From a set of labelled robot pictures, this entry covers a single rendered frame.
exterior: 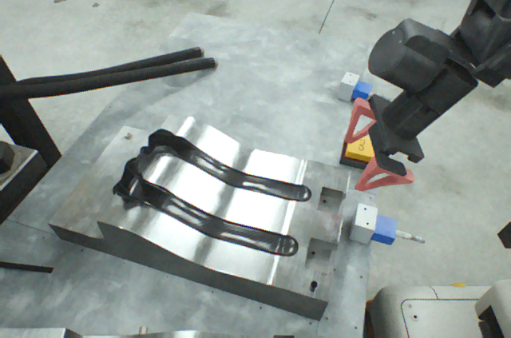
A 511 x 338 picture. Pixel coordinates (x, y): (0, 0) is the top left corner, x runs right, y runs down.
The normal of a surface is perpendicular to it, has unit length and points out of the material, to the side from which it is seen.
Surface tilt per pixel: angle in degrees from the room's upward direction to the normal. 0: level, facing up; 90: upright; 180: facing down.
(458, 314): 0
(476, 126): 0
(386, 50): 63
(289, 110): 0
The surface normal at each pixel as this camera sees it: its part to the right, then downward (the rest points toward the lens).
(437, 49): 0.00, 0.76
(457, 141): 0.01, -0.66
